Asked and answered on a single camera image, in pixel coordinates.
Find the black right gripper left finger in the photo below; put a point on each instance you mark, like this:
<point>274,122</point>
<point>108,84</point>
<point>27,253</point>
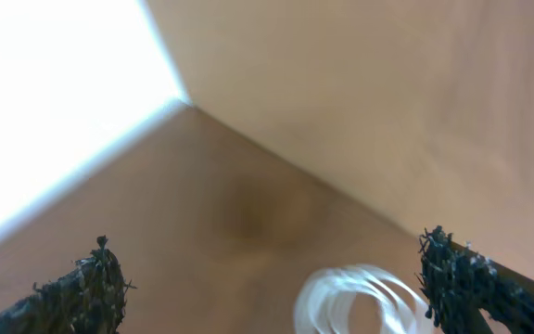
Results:
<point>91,299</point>

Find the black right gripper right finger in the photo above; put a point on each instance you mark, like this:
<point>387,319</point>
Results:
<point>465,290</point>

